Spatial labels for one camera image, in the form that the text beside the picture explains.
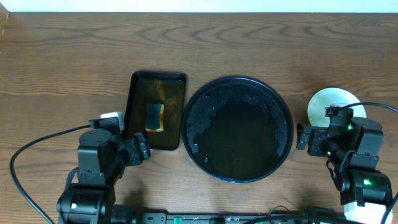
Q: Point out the mint plate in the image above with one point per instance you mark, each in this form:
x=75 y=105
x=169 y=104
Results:
x=327 y=97

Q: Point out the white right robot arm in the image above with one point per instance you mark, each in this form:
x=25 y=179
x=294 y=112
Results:
x=351 y=146

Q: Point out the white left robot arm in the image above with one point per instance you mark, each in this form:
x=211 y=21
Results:
x=103 y=155

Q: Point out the black rectangular tray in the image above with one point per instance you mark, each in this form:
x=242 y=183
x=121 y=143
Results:
x=149 y=87

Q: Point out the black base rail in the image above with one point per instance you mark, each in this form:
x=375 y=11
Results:
x=161 y=218

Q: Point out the orange green scrubbing sponge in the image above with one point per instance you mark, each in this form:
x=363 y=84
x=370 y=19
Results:
x=155 y=117

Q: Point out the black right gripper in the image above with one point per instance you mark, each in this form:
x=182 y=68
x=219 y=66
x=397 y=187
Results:
x=317 y=135

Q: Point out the black round tray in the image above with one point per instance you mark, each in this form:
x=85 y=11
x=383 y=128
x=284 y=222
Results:
x=237 y=129

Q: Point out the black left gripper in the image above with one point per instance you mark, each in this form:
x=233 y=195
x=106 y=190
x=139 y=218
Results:
x=137 y=149

